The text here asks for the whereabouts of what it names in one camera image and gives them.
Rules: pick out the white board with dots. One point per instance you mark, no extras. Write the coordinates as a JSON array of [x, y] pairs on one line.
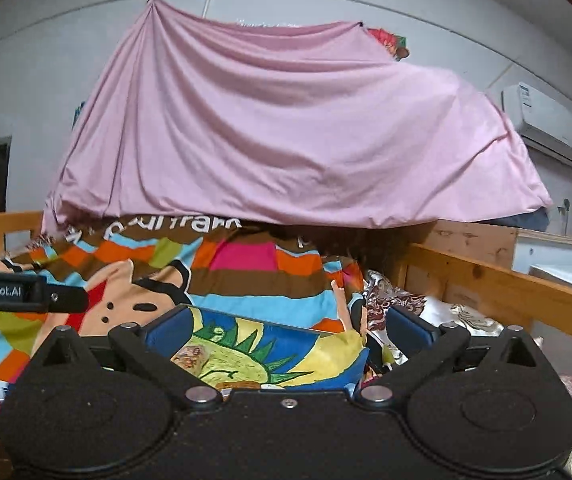
[[571, 280]]

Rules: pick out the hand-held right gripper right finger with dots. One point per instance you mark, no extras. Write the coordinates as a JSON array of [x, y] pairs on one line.
[[407, 331]]

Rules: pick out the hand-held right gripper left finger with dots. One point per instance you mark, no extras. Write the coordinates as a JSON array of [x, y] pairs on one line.
[[166, 334]]

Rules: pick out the wooden bed frame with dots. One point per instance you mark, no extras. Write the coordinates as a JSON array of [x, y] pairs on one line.
[[491, 280]]

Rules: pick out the floral satin quilt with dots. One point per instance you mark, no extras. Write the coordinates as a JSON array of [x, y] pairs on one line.
[[471, 317]]

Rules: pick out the pink bed sheet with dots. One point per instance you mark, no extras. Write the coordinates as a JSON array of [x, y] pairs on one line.
[[291, 135]]

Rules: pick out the red wall decoration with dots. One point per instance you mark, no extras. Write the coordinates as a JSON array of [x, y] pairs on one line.
[[388, 40]]

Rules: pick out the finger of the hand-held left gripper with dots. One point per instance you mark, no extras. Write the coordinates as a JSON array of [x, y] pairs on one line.
[[68, 300]]

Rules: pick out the striped cartoon printed blanket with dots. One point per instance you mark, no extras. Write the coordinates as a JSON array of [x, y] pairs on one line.
[[246, 280]]

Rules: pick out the white cabinet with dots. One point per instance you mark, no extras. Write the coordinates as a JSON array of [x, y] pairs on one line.
[[551, 252]]

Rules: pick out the colourful printed tray box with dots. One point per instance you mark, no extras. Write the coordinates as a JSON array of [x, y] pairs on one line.
[[261, 347]]

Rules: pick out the white air conditioner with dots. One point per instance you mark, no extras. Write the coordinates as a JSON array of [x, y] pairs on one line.
[[548, 120]]

